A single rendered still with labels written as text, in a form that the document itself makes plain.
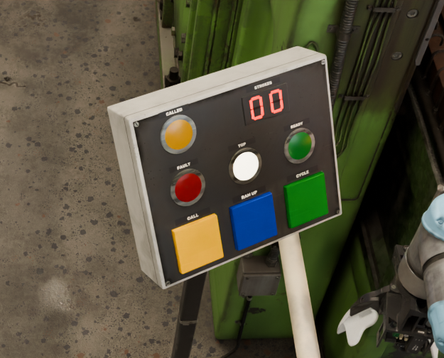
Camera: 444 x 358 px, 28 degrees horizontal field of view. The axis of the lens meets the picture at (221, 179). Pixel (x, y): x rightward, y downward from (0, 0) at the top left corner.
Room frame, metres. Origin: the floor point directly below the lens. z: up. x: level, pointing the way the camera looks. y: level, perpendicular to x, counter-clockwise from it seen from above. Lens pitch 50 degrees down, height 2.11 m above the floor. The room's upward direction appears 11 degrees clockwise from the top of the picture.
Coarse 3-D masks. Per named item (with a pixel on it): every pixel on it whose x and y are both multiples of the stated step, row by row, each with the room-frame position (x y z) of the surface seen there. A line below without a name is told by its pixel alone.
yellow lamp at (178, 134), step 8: (176, 120) 0.87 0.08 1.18; (184, 120) 0.87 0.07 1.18; (168, 128) 0.85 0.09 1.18; (176, 128) 0.86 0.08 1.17; (184, 128) 0.86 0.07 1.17; (168, 136) 0.85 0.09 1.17; (176, 136) 0.85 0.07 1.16; (184, 136) 0.86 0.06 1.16; (168, 144) 0.84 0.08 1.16; (176, 144) 0.85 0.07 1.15; (184, 144) 0.85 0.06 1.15
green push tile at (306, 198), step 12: (300, 180) 0.92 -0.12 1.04; (312, 180) 0.93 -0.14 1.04; (324, 180) 0.94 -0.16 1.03; (288, 192) 0.90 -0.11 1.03; (300, 192) 0.91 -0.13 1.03; (312, 192) 0.92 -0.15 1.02; (324, 192) 0.93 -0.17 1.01; (288, 204) 0.89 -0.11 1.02; (300, 204) 0.90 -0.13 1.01; (312, 204) 0.91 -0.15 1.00; (324, 204) 0.92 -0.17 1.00; (288, 216) 0.88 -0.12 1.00; (300, 216) 0.89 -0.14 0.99; (312, 216) 0.90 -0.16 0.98
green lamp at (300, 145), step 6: (300, 132) 0.96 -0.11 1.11; (294, 138) 0.95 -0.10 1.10; (300, 138) 0.95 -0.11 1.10; (306, 138) 0.96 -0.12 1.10; (288, 144) 0.94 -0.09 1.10; (294, 144) 0.94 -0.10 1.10; (300, 144) 0.95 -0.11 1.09; (306, 144) 0.95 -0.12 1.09; (288, 150) 0.94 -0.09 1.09; (294, 150) 0.94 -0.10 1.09; (300, 150) 0.94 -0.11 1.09; (306, 150) 0.95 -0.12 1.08; (294, 156) 0.94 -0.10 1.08; (300, 156) 0.94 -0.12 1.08
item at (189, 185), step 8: (184, 176) 0.83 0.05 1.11; (192, 176) 0.83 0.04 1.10; (176, 184) 0.82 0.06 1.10; (184, 184) 0.82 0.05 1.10; (192, 184) 0.83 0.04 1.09; (200, 184) 0.84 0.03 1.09; (176, 192) 0.81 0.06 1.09; (184, 192) 0.82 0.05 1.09; (192, 192) 0.82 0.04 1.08; (184, 200) 0.81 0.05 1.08
